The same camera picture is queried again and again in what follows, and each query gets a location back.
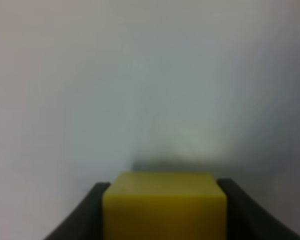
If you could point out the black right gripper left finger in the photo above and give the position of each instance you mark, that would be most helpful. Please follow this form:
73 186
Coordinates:
85 222

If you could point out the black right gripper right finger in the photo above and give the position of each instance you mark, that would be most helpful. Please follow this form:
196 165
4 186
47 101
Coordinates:
247 220

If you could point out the yellow cube block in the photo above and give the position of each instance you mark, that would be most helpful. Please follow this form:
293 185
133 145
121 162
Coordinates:
164 206

